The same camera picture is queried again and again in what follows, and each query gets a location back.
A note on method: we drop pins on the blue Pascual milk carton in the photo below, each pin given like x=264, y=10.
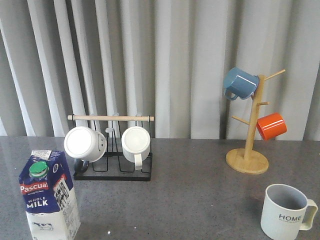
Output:
x=49, y=196

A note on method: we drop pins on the pale green HOME mug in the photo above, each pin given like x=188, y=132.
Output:
x=286, y=211

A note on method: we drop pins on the white ribbed mug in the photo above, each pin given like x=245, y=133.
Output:
x=136, y=145

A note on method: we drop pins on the grey pleated curtain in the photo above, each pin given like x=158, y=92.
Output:
x=164, y=58

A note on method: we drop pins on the white smiley face mug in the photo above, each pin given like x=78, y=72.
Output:
x=85, y=143

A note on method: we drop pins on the blue enamel mug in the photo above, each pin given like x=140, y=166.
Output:
x=238, y=83

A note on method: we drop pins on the wooden mug tree stand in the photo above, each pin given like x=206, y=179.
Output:
x=246, y=160

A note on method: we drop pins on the orange enamel mug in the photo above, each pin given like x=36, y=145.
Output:
x=271, y=126

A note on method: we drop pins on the black wire mug rack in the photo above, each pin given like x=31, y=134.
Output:
x=113, y=166

